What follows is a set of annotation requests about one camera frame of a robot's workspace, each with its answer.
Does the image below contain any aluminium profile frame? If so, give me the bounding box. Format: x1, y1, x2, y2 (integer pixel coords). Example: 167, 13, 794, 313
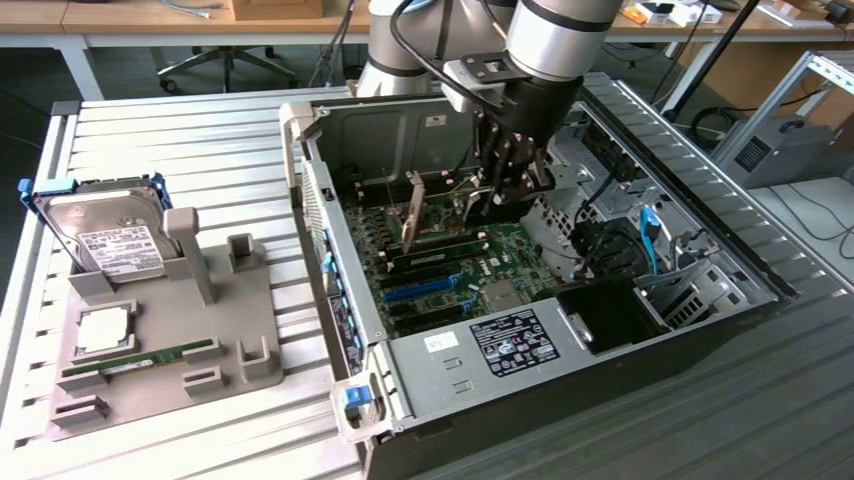
711, 49, 854, 164

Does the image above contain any office chair base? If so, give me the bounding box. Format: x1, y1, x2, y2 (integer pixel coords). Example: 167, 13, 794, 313
156, 44, 300, 95

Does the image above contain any hard disk in blue carrier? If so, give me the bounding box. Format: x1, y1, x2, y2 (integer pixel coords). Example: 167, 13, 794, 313
13, 171, 187, 286

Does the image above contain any wooden desk with clutter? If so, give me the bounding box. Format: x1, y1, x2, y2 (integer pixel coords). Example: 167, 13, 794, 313
604, 0, 854, 61

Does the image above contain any long black expansion slot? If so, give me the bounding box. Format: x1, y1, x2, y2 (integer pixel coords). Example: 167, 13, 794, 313
383, 263, 456, 289

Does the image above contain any silver metal drive cage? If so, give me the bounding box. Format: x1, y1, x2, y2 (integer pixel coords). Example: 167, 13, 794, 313
518, 132, 668, 261

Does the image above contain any green motherboard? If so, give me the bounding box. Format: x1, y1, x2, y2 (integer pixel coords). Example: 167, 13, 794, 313
337, 169, 572, 341

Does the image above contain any white box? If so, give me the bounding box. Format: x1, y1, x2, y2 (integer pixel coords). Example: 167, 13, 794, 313
636, 1, 676, 25

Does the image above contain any cardboard box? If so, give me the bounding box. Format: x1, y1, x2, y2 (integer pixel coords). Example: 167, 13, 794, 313
231, 0, 335, 22

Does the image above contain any black plastic fan shroud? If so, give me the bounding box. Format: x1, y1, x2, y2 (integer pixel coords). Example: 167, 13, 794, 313
552, 278, 670, 357

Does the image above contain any grey power supply with label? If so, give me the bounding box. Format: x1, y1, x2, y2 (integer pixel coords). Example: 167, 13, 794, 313
384, 298, 595, 424

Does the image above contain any coiled black cable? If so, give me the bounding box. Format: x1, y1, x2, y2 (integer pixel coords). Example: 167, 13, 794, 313
690, 107, 746, 147

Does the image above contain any grey hanging cable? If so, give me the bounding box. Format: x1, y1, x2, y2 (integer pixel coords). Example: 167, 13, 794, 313
307, 0, 355, 87

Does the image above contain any grey tower with handle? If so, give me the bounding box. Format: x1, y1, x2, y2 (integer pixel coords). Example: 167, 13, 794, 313
731, 114, 854, 190

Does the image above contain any black wire bundle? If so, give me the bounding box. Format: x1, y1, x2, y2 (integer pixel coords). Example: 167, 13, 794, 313
568, 219, 650, 281

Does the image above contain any graphics card with metal bracket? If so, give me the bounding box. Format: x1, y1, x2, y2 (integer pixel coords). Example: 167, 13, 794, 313
398, 169, 536, 255

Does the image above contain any silver disk bay bracket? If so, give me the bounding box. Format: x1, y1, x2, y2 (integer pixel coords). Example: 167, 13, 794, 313
631, 258, 759, 334

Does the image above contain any grey plastic parts rack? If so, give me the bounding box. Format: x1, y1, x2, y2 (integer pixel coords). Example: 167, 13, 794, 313
47, 207, 287, 445

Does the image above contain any green RAM stick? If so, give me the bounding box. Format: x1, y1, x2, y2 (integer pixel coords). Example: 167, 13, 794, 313
63, 338, 216, 381

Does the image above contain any blue case latch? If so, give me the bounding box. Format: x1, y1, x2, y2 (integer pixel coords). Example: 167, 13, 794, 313
337, 384, 373, 412

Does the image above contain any blue wire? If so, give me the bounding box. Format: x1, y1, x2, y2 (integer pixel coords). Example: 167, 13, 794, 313
638, 206, 663, 277

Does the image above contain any black tripod pole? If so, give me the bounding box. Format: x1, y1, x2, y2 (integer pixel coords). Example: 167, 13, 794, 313
662, 0, 763, 124

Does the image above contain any wooden desk with grey legs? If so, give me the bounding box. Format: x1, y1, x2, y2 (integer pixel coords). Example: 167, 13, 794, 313
0, 0, 375, 101

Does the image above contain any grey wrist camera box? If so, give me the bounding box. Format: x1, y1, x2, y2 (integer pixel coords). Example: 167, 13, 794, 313
439, 51, 528, 114

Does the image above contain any silver chipset heatsink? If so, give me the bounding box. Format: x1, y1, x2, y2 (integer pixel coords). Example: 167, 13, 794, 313
480, 282, 527, 310

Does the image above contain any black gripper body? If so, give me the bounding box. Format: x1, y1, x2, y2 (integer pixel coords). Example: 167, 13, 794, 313
479, 78, 587, 145

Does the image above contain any thick black camera cable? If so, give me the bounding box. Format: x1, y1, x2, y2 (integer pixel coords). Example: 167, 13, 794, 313
390, 0, 483, 101

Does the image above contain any silver CPU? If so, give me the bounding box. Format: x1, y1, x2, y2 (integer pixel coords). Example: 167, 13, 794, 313
73, 308, 133, 355

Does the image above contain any open black PC case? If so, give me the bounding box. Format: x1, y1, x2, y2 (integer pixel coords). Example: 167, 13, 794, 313
277, 82, 802, 480

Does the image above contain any blue expansion slot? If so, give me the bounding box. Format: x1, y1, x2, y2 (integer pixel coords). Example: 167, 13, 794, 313
380, 277, 463, 304

